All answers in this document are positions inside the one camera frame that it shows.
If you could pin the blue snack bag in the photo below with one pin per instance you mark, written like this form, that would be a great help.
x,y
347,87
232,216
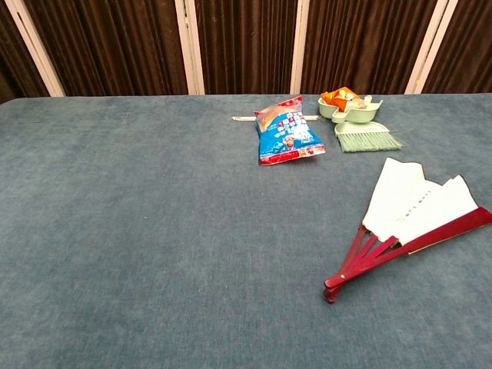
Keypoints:
x,y
286,134

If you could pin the red ribbed paper folding fan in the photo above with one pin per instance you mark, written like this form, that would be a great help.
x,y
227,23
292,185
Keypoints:
x,y
403,200

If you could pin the white wrapped straw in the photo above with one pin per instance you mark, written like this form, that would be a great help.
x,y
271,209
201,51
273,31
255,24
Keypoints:
x,y
242,118

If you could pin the mint green dustpan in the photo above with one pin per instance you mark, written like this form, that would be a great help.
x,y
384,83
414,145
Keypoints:
x,y
359,114

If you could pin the white screen frame post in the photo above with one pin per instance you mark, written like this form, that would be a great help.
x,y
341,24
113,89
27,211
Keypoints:
x,y
190,46
34,46
430,46
300,46

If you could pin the mint green hand brush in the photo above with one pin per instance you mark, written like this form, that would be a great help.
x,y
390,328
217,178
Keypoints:
x,y
365,140

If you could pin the orange crumpled snack wrapper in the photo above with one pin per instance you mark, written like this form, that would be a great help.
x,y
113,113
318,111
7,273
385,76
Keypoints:
x,y
338,100

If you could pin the blue velvet table cloth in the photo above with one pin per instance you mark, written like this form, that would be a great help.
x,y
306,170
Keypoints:
x,y
153,250

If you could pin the white crumpled paper scrap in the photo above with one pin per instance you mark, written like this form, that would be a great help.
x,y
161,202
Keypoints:
x,y
362,103

